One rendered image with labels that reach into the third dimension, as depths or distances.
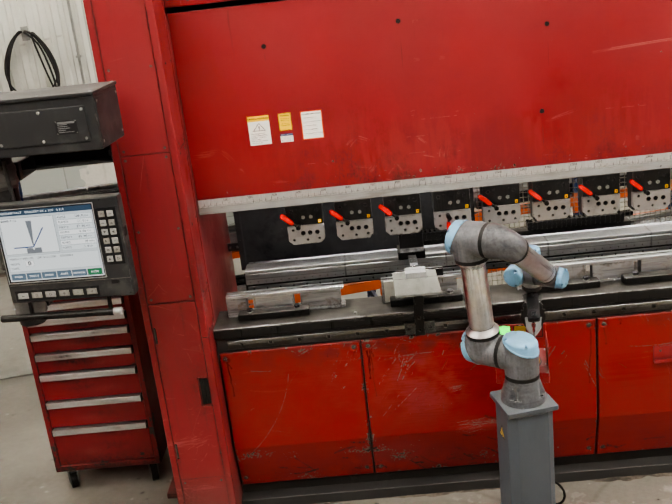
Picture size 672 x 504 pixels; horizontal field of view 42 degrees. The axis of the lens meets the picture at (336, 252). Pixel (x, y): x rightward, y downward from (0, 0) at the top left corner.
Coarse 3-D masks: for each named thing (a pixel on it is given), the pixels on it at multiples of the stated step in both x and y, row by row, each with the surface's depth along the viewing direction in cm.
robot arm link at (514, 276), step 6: (510, 270) 314; (516, 270) 313; (522, 270) 314; (504, 276) 316; (510, 276) 315; (516, 276) 313; (522, 276) 313; (528, 276) 312; (510, 282) 316; (516, 282) 314; (522, 282) 314; (528, 282) 314
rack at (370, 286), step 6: (18, 186) 540; (234, 252) 529; (234, 258) 530; (354, 282) 552; (360, 282) 551; (366, 282) 551; (372, 282) 552; (378, 282) 553; (348, 288) 550; (354, 288) 551; (360, 288) 552; (366, 288) 552; (372, 288) 553; (378, 288) 554; (294, 294) 544; (342, 294) 550; (372, 294) 597; (252, 300) 541; (300, 300) 546; (252, 306) 542
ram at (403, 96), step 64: (320, 0) 333; (384, 0) 333; (448, 0) 333; (512, 0) 332; (576, 0) 332; (640, 0) 332; (192, 64) 341; (256, 64) 341; (320, 64) 341; (384, 64) 340; (448, 64) 340; (512, 64) 340; (576, 64) 340; (640, 64) 339; (192, 128) 349; (384, 128) 348; (448, 128) 348; (512, 128) 348; (576, 128) 347; (640, 128) 347; (256, 192) 357; (384, 192) 356
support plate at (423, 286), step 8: (432, 272) 365; (400, 280) 361; (408, 280) 360; (416, 280) 359; (424, 280) 358; (432, 280) 357; (400, 288) 352; (408, 288) 351; (416, 288) 350; (424, 288) 349; (432, 288) 348; (440, 288) 347; (400, 296) 345; (408, 296) 345
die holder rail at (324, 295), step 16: (272, 288) 377; (288, 288) 375; (304, 288) 372; (320, 288) 371; (336, 288) 371; (240, 304) 374; (256, 304) 374; (272, 304) 373; (288, 304) 373; (304, 304) 374; (320, 304) 373; (336, 304) 373
